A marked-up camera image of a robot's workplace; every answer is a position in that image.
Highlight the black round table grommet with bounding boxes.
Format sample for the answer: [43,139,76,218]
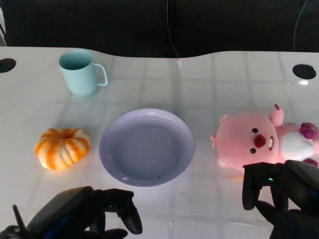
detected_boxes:
[292,64,317,80]
[0,58,17,73]

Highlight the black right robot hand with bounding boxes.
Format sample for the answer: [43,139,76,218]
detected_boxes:
[242,159,319,239]

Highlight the lavender round plate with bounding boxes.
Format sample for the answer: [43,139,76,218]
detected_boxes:
[99,108,195,187]

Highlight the thin grey hanging cable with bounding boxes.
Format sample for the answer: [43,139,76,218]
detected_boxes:
[293,0,310,52]
[165,0,180,58]

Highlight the white object at edge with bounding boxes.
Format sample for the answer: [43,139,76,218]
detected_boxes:
[0,4,7,47]

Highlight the orange white striped pumpkin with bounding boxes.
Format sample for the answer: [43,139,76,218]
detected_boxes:
[34,128,90,170]

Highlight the light blue mug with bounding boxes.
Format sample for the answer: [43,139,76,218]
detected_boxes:
[58,49,109,97]

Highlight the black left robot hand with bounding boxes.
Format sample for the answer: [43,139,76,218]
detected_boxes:
[0,186,143,239]

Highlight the pink plush pig doll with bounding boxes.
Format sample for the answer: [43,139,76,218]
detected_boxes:
[210,104,319,172]

